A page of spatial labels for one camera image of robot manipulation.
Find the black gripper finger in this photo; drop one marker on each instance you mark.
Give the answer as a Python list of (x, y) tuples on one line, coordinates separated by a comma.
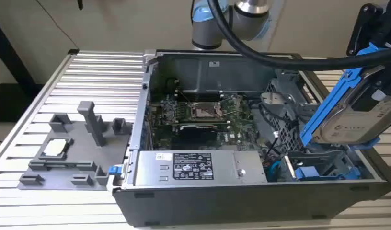
[(363, 28), (373, 103)]

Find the hard disk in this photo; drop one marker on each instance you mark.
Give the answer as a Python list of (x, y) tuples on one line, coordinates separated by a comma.
[(339, 119)]

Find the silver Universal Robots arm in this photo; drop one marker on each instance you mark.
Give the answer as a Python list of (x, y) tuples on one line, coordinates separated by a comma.
[(211, 31)]

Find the grey perforated disk bay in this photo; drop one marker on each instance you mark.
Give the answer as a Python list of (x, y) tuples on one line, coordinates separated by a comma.
[(284, 129)]

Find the blue disk carrier tab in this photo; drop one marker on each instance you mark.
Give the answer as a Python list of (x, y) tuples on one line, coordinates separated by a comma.
[(305, 173)]

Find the green motherboard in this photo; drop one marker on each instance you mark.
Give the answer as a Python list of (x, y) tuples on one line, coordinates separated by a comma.
[(236, 129)]

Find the CPU socket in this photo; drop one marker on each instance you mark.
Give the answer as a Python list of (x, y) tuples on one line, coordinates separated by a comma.
[(203, 110)]

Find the black graphics card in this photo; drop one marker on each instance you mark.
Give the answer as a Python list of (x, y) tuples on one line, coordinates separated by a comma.
[(199, 133)]

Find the black open PC case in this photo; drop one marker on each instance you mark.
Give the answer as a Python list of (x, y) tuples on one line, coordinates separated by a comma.
[(233, 203)]

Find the silver power supply unit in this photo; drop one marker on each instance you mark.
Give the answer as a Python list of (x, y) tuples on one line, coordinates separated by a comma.
[(199, 166)]

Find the blue case latch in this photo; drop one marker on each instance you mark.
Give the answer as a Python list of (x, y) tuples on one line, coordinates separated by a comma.
[(113, 170)]

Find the grey parts rack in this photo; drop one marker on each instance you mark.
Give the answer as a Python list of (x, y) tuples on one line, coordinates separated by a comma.
[(77, 153)]

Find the silver CPU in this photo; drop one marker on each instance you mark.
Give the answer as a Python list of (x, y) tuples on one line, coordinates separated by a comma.
[(54, 146)]

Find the silver metal bracket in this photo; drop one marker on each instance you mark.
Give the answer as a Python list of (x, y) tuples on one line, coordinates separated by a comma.
[(275, 98)]

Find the black table frame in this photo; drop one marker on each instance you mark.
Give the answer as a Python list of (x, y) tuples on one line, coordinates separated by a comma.
[(9, 55)]

